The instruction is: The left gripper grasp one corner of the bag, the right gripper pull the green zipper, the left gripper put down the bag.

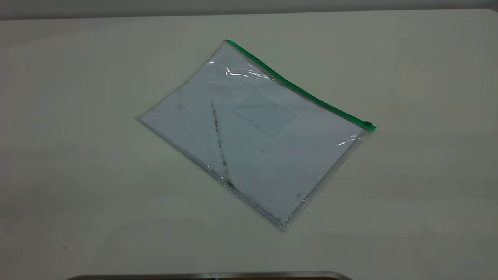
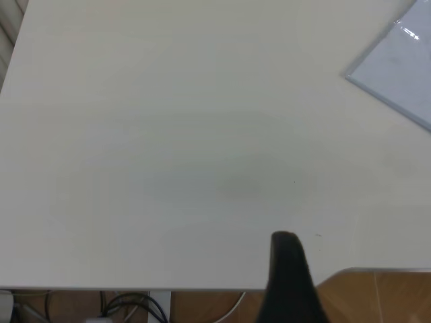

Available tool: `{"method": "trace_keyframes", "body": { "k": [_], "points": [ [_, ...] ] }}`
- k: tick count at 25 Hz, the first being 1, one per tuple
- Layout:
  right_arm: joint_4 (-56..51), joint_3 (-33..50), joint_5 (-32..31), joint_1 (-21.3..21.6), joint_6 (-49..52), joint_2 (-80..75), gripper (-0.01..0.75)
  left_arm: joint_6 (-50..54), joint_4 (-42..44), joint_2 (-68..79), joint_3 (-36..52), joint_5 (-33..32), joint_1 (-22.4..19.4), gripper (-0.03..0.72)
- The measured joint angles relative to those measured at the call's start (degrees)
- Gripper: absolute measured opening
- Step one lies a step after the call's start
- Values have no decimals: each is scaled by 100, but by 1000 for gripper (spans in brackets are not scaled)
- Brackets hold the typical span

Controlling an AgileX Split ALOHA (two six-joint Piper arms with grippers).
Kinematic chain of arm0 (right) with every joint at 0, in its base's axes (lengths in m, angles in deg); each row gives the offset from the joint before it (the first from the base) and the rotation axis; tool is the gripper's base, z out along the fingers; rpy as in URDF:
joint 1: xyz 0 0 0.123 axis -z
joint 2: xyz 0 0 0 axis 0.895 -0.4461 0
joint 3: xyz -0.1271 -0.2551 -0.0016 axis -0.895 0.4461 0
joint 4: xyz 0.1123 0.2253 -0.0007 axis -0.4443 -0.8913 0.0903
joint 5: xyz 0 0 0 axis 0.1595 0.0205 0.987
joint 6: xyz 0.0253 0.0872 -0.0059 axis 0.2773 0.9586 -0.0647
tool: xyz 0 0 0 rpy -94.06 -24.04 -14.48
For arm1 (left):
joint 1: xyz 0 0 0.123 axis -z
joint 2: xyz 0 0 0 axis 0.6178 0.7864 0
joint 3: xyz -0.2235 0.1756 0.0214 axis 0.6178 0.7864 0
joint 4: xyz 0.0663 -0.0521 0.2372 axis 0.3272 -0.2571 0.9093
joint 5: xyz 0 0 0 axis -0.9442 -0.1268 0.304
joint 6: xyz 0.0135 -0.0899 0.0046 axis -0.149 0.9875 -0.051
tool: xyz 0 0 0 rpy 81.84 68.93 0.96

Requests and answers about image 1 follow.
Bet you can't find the clear plastic zip bag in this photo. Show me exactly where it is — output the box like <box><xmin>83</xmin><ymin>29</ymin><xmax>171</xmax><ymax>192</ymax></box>
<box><xmin>136</xmin><ymin>39</ymin><xmax>377</xmax><ymax>232</ymax></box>

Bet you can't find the metal rail edge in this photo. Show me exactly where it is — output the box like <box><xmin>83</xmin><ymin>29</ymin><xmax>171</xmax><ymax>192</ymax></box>
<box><xmin>66</xmin><ymin>271</ymin><xmax>352</xmax><ymax>280</ymax></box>

